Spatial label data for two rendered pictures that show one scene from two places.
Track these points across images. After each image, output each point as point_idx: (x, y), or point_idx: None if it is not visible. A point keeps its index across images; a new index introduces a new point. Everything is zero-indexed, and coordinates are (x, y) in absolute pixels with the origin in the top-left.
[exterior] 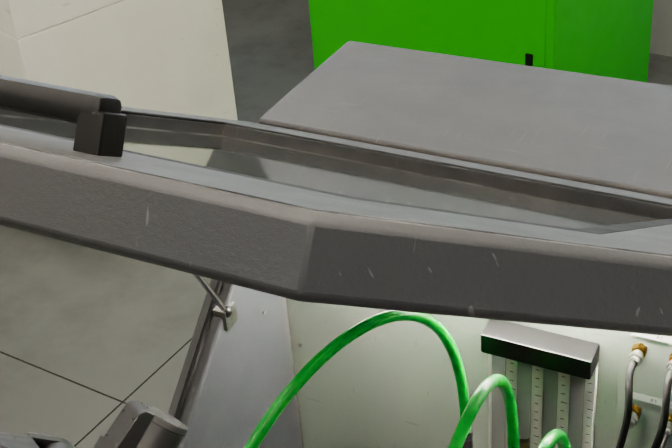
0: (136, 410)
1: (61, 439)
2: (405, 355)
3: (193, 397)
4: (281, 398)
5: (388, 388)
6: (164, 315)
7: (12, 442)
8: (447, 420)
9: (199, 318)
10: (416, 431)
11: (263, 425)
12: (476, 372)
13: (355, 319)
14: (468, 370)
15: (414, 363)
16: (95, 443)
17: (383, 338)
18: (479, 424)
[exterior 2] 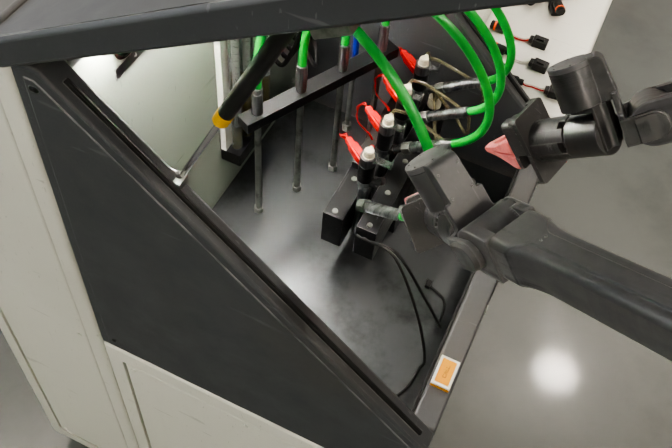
0: (448, 158)
1: (470, 227)
2: (170, 107)
3: (243, 245)
4: (399, 80)
5: (164, 151)
6: None
7: (528, 229)
8: (196, 125)
9: (176, 206)
10: (182, 161)
11: (414, 104)
12: (207, 62)
13: (139, 121)
14: (203, 67)
15: (176, 106)
16: (451, 216)
17: (157, 112)
18: (211, 102)
